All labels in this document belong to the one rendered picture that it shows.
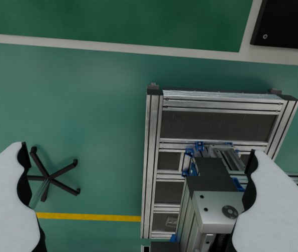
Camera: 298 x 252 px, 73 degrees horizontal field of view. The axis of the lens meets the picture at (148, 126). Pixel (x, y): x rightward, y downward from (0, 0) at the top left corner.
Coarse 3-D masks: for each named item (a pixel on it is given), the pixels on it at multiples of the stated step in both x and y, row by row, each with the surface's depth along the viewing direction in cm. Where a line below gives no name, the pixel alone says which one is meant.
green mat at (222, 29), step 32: (0, 0) 43; (32, 0) 43; (64, 0) 43; (96, 0) 43; (128, 0) 43; (160, 0) 43; (192, 0) 43; (224, 0) 43; (0, 32) 46; (32, 32) 46; (64, 32) 46; (96, 32) 46; (128, 32) 46; (160, 32) 46; (192, 32) 46; (224, 32) 46
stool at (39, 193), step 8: (32, 152) 145; (40, 160) 150; (40, 168) 151; (64, 168) 152; (72, 168) 152; (32, 176) 156; (40, 176) 157; (48, 176) 156; (56, 176) 155; (48, 184) 159; (56, 184) 159; (64, 184) 162; (40, 192) 143; (72, 192) 164; (32, 200) 137; (32, 208) 132
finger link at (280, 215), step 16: (256, 160) 10; (272, 160) 10; (256, 176) 9; (272, 176) 9; (288, 176) 9; (256, 192) 8; (272, 192) 8; (288, 192) 8; (256, 208) 8; (272, 208) 8; (288, 208) 8; (240, 224) 7; (256, 224) 7; (272, 224) 7; (288, 224) 7; (240, 240) 6; (256, 240) 6; (272, 240) 6; (288, 240) 6
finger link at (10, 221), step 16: (16, 144) 10; (0, 160) 9; (16, 160) 9; (0, 176) 8; (16, 176) 8; (0, 192) 8; (16, 192) 8; (0, 208) 7; (16, 208) 7; (0, 224) 6; (16, 224) 6; (32, 224) 6; (0, 240) 6; (16, 240) 6; (32, 240) 6
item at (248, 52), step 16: (256, 0) 44; (256, 16) 45; (80, 48) 48; (96, 48) 48; (112, 48) 48; (128, 48) 48; (144, 48) 48; (160, 48) 48; (176, 48) 48; (240, 48) 48; (256, 48) 48; (272, 48) 48; (288, 48) 49; (288, 64) 50
